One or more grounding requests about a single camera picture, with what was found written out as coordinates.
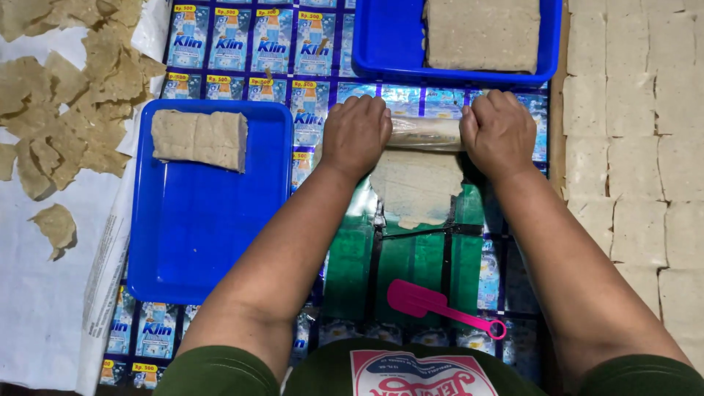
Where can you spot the blue sachet-print plastic mat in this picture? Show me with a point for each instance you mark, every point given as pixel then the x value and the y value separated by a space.
pixel 308 55

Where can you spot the pink plastic spatula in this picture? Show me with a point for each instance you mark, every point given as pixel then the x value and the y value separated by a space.
pixel 421 302

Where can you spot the large beige dough block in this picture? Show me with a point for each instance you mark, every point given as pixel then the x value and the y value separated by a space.
pixel 483 33

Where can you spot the green plastic sheet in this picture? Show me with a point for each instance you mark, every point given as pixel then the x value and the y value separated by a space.
pixel 352 264

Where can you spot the plastic-wrapped rolling pin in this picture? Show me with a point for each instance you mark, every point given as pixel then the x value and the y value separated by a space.
pixel 424 133

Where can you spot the person's left hand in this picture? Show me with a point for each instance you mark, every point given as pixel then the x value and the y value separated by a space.
pixel 352 135

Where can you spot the flattened dough sheet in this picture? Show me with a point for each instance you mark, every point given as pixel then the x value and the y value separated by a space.
pixel 415 187

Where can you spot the white printed sack sheet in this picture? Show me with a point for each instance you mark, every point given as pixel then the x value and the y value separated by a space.
pixel 38 308

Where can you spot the person's right hand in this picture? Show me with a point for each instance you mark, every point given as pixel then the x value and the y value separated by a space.
pixel 500 135

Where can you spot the wooden board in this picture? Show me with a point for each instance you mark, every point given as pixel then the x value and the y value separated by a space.
pixel 556 121

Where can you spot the grid of flat dough squares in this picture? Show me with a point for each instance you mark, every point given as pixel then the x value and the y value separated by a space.
pixel 638 137

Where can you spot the large blue plastic tray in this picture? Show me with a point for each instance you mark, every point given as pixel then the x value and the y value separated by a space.
pixel 209 236

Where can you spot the small beige dough block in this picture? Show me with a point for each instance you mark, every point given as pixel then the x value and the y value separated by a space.
pixel 199 138

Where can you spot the green printed shirt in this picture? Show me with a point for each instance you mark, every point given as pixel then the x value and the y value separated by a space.
pixel 330 374

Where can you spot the pile of thin dough pieces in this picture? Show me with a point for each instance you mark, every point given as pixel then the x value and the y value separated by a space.
pixel 71 104

